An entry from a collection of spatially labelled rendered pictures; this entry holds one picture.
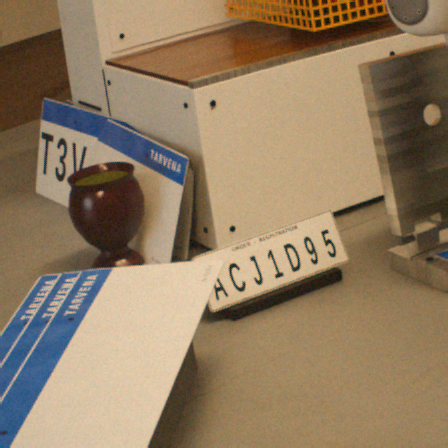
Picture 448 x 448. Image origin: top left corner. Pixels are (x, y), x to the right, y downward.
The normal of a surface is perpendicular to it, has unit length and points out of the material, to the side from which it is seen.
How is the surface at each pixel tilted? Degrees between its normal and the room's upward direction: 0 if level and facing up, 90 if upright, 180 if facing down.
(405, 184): 83
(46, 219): 0
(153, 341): 0
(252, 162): 90
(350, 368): 0
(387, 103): 83
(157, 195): 69
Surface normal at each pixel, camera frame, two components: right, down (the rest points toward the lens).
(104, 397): -0.14, -0.92
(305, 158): 0.52, 0.24
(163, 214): -0.87, -0.07
